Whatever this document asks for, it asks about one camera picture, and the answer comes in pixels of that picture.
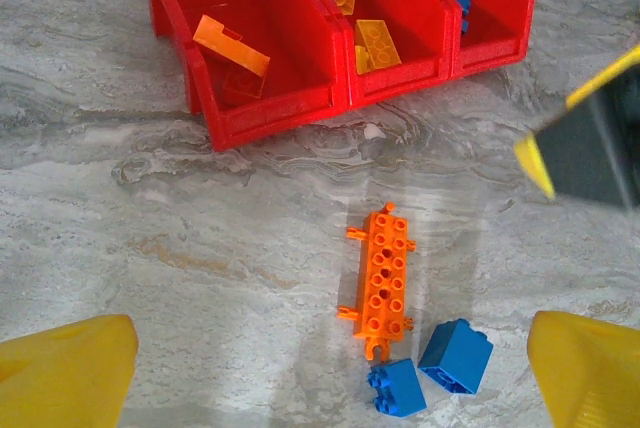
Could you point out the yellow curved lego brick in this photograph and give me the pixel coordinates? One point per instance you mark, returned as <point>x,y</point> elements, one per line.
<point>361,60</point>

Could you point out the long orange lego plate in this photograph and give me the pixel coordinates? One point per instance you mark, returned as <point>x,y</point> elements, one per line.
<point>382,278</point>

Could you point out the red plastic bin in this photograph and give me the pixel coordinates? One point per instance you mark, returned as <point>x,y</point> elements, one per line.
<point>490,53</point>
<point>280,113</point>
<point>400,83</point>

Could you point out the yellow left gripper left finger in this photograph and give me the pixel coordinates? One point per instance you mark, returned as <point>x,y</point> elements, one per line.
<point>65,378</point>

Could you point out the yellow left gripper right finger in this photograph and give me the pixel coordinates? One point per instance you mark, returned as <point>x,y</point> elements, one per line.
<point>595,378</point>

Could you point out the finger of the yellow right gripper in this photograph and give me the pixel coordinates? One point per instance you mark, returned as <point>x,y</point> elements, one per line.
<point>590,148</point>

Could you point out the orange curved lego piece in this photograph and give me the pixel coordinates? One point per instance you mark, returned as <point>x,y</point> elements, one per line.
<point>230,45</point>

